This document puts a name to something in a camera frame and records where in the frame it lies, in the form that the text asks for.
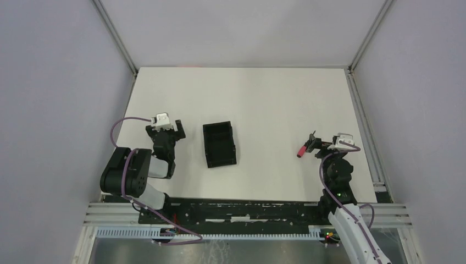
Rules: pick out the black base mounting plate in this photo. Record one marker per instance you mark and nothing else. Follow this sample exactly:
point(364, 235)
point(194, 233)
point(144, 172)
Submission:
point(256, 217)

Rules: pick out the white slotted cable duct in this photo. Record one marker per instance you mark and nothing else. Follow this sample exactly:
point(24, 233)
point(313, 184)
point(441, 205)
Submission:
point(157, 233)

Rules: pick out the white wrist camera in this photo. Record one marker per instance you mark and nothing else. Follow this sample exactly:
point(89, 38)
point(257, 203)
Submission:
point(161, 122)
point(342, 142)

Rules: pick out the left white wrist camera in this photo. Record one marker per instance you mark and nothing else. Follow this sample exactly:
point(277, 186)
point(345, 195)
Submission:
point(161, 122)

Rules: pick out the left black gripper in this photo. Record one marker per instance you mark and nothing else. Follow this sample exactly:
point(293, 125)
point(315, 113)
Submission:
point(165, 133)

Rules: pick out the red handled screwdriver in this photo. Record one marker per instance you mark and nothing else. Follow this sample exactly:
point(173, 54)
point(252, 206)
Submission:
point(302, 150)

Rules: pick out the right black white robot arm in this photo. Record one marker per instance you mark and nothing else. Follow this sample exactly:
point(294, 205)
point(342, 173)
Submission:
point(338, 202)

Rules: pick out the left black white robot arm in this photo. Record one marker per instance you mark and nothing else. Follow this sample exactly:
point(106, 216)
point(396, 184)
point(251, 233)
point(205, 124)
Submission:
point(128, 170)

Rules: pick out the black plastic bin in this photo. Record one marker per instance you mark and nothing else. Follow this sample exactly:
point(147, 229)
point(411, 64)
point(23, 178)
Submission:
point(219, 146)

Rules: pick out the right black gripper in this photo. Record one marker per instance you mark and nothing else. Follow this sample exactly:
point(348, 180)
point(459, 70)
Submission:
point(321, 145)

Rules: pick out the aluminium front rail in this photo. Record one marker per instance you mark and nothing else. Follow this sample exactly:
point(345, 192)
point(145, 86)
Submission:
point(387, 215)

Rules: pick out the aluminium corner post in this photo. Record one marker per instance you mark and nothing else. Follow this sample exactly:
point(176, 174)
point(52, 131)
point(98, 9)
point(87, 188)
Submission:
point(387, 4)
point(108, 23)

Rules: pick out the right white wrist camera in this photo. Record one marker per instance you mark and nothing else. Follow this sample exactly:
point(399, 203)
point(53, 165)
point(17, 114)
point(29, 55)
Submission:
point(342, 142)

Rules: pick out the left aluminium corner post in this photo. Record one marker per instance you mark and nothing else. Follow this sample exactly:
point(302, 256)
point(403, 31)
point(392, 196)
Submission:
point(108, 23)

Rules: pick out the right aluminium corner post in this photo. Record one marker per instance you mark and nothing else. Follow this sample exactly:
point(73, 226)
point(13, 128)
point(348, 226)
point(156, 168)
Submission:
point(387, 4)

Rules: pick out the right aluminium side rail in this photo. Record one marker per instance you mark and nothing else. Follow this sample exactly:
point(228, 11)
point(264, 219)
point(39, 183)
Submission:
point(377, 172)

